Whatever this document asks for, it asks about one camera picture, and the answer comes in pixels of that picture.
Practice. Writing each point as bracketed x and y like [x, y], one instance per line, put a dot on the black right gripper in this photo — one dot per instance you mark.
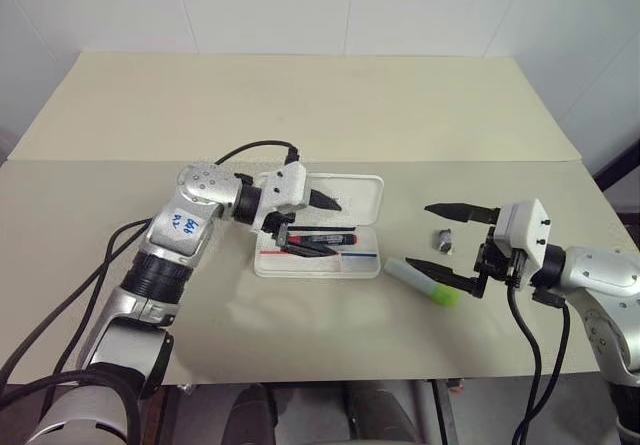
[495, 261]

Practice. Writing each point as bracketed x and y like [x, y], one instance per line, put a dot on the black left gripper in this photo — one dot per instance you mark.
[272, 222]

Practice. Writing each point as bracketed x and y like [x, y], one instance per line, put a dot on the red and black marker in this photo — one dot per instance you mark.
[325, 239]

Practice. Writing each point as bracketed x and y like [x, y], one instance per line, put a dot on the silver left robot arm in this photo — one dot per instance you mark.
[170, 230]

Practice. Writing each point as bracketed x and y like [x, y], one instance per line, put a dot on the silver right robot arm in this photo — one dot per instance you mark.
[600, 285]

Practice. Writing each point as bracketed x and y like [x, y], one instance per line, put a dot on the white plastic pencil case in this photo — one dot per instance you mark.
[360, 200]

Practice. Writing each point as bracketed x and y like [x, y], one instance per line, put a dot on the green highlighter marker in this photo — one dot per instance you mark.
[442, 295]

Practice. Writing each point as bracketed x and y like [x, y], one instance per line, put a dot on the small dark binder clip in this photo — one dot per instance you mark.
[443, 241]

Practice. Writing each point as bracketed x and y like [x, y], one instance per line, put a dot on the metal table leg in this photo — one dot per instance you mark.
[445, 412]

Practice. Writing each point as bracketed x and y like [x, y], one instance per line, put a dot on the grey rounded shape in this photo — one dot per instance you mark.
[385, 412]

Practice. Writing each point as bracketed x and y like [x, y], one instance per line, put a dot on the dark rounded shape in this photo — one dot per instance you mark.
[252, 415]

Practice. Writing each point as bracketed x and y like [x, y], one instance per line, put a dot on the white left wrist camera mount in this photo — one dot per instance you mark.
[286, 186]

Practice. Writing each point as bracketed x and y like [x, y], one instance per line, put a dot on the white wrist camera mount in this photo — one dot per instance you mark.
[286, 186]
[525, 227]

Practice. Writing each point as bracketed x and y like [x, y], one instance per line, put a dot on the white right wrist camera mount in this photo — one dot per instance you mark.
[525, 227]

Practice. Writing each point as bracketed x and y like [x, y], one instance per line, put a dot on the dark furniture frame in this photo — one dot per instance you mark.
[620, 175]

